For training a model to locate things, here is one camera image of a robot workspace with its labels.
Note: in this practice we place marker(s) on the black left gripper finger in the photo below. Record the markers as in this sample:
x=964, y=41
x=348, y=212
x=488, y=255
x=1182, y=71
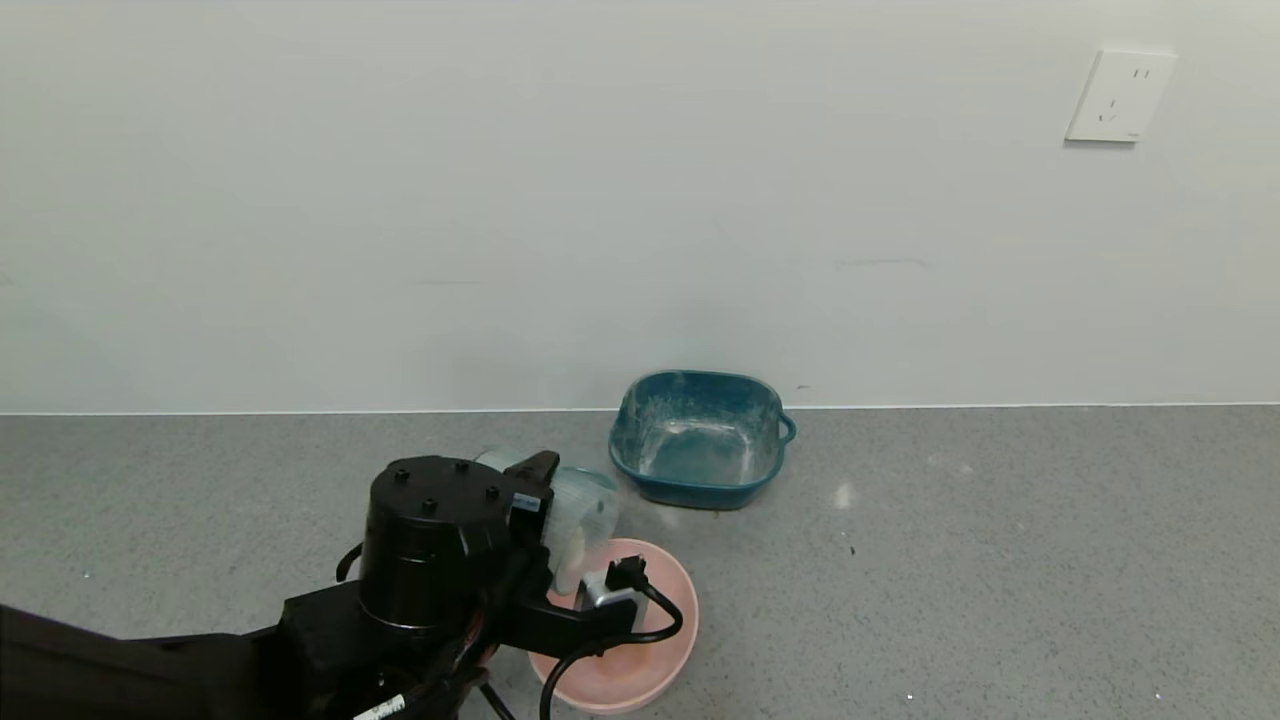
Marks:
x=535, y=470

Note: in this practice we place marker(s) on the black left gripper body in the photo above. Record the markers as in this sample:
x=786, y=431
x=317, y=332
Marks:
x=531, y=497

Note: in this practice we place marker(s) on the ribbed clear plastic cup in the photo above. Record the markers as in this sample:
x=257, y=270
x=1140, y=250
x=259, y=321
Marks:
x=585, y=515

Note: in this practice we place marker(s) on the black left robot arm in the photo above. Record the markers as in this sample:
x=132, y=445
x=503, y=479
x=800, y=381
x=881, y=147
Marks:
x=430, y=550

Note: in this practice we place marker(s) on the pink round bowl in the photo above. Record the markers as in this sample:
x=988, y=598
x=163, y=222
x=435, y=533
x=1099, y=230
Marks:
x=670, y=610

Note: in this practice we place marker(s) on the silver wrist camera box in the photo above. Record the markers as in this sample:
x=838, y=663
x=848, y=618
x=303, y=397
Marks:
x=600, y=592

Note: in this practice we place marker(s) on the white wall socket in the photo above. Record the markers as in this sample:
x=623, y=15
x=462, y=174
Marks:
x=1118, y=97

